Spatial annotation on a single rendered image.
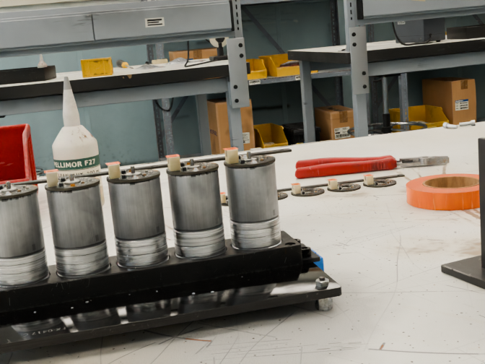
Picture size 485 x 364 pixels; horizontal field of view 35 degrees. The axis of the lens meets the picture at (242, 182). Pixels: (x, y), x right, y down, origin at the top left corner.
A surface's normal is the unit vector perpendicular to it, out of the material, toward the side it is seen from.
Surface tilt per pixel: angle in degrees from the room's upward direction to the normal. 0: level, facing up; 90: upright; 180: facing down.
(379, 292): 0
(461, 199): 90
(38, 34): 90
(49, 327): 0
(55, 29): 90
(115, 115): 90
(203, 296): 0
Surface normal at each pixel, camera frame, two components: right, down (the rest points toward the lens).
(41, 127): 0.24, 0.17
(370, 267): -0.09, -0.98
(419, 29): -0.83, 0.18
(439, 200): -0.36, 0.22
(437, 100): -0.94, 0.16
